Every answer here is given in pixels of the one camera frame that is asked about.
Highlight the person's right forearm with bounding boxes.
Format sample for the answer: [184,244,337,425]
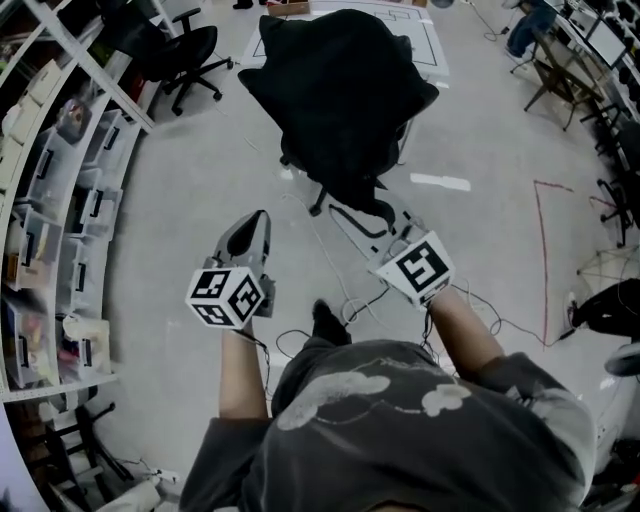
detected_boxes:
[426,286,506,382]

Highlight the wooden folding chair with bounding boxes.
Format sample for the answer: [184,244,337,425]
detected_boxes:
[509,27,606,132]

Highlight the person's grey printed shirt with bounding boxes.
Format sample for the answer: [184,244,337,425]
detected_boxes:
[178,337,599,512]

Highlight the cardboard box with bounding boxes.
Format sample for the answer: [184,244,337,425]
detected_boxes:
[266,0,312,17]

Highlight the long desk with monitors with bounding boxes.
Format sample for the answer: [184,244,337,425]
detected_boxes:
[542,0,640,166]

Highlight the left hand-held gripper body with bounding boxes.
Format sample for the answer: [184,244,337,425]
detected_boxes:
[184,209,277,332]

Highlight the white metal shelving unit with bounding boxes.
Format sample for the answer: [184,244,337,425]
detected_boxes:
[0,0,169,405]

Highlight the person's left forearm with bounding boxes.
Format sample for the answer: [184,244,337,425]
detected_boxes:
[218,325,274,422]

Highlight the person's black shoe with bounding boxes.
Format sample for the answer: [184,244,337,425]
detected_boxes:
[311,299,353,347]

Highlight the black rolling chair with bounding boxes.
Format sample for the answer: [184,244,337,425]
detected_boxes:
[594,119,640,249]

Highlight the row of clear storage bins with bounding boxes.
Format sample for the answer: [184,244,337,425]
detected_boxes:
[3,107,142,392]

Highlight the white floor mat black lines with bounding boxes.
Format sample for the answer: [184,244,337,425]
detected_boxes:
[241,0,452,90]

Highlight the black cable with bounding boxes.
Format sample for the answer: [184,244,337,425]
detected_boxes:
[273,279,546,381]

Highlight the black clothing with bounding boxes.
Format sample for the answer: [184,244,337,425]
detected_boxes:
[237,8,440,225]

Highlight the black swivel chair with armrests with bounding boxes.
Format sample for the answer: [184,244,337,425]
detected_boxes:
[102,0,235,117]

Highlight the black metal stand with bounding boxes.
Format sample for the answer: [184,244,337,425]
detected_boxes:
[27,399,136,504]

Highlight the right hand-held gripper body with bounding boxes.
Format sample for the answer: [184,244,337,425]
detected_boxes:
[368,224,457,310]

